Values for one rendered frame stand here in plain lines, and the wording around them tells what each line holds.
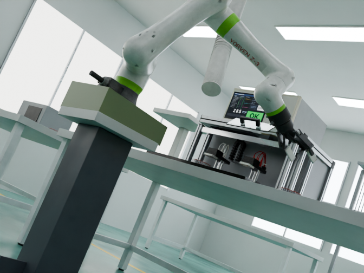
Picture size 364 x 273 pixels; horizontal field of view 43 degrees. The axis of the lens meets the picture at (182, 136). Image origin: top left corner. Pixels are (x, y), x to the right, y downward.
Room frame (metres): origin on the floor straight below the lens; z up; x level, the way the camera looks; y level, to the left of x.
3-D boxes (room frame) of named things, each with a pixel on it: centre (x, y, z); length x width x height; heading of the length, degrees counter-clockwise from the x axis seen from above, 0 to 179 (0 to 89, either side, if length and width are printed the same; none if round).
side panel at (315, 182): (2.45, -0.75, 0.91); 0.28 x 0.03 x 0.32; 137
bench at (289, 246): (6.16, -1.12, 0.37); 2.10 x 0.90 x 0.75; 47
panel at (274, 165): (2.57, -0.41, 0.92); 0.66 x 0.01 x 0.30; 47
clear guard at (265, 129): (2.26, -0.38, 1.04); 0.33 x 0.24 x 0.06; 137
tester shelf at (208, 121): (2.61, -0.46, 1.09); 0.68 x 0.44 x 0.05; 47
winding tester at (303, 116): (2.61, -0.47, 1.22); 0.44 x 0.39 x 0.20; 47
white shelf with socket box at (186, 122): (3.42, 0.02, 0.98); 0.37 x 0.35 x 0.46; 47
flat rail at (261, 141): (2.45, -0.31, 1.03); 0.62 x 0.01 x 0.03; 47
